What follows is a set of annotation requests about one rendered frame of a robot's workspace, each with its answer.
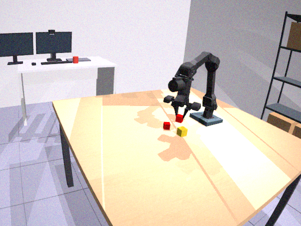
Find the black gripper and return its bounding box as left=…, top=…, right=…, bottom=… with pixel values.
left=163, top=90, right=201, bottom=120

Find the yellow cube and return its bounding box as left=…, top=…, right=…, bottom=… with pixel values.
left=176, top=126, right=188, bottom=137

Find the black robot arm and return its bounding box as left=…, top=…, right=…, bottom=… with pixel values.
left=168, top=51, right=220, bottom=120

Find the red cube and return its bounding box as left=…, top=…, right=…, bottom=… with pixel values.
left=163, top=122, right=171, bottom=130
left=175, top=114, right=183, bottom=123

